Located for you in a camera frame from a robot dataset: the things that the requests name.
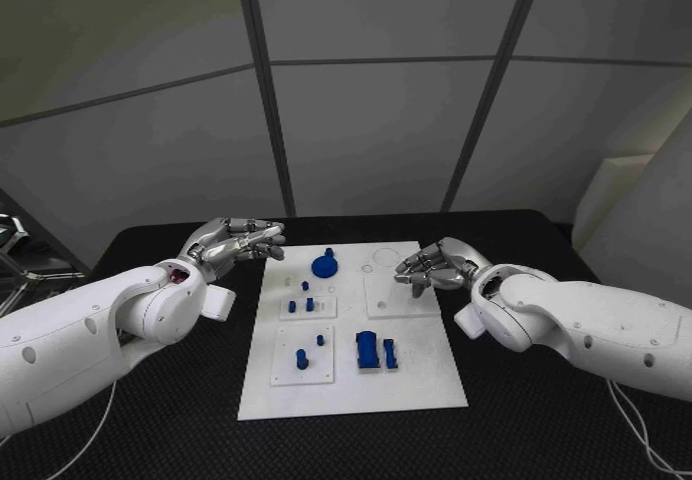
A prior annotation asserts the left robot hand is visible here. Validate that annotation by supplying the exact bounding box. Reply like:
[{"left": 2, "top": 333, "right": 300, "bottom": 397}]
[{"left": 176, "top": 216, "right": 288, "bottom": 283}]

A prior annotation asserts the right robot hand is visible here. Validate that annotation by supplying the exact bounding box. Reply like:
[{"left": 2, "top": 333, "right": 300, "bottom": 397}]
[{"left": 392, "top": 236, "right": 495, "bottom": 300}]

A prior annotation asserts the large blue gear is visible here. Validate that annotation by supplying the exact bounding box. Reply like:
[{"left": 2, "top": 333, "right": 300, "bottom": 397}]
[{"left": 309, "top": 256, "right": 340, "bottom": 280}]

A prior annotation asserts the slim blue cylinder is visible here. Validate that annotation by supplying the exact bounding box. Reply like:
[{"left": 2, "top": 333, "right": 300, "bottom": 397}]
[{"left": 381, "top": 337, "right": 401, "bottom": 371}]

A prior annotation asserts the thick blue cylinder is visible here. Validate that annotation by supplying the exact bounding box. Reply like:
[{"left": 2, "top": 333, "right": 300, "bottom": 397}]
[{"left": 353, "top": 330, "right": 382, "bottom": 371}]

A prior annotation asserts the white task board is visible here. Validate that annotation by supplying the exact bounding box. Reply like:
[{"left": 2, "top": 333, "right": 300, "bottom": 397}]
[{"left": 235, "top": 240, "right": 470, "bottom": 422}]

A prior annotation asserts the dark equipment rack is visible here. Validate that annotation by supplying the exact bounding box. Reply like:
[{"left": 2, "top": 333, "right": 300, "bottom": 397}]
[{"left": 0, "top": 187, "right": 91, "bottom": 320}]

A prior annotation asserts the white cable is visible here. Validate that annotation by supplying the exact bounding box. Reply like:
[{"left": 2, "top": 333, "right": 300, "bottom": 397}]
[
  {"left": 45, "top": 380, "right": 120, "bottom": 480},
  {"left": 606, "top": 379, "right": 692, "bottom": 477},
  {"left": 613, "top": 385, "right": 686, "bottom": 480}
]

